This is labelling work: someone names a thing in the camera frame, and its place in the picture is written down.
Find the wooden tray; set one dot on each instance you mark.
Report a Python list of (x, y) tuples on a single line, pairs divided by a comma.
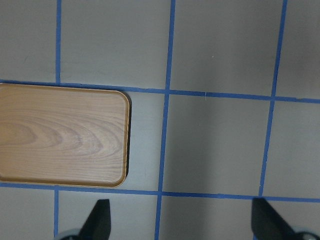
[(64, 135)]

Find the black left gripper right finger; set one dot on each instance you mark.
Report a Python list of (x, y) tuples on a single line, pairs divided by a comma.
[(266, 223)]

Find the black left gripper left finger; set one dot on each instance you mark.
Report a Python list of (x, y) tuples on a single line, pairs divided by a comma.
[(98, 224)]

